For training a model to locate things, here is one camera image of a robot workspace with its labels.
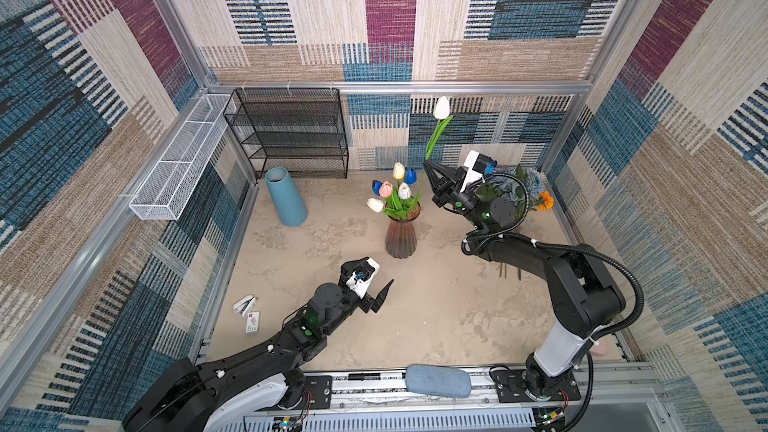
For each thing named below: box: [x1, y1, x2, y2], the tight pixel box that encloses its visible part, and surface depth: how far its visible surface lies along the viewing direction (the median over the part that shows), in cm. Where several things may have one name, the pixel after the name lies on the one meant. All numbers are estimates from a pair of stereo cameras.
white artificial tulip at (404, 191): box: [398, 182, 412, 200], surface depth 77 cm
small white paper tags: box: [232, 294, 260, 334], surface depth 87 cm
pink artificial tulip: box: [379, 180, 393, 198], surface depth 76 cm
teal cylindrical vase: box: [265, 167, 308, 227], surface depth 98 cm
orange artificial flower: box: [538, 190, 554, 211], surface depth 109 cm
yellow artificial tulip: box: [393, 162, 405, 184], surface depth 81 cm
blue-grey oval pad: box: [405, 364, 471, 398], surface depth 74 cm
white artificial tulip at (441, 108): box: [425, 96, 453, 160], surface depth 63 cm
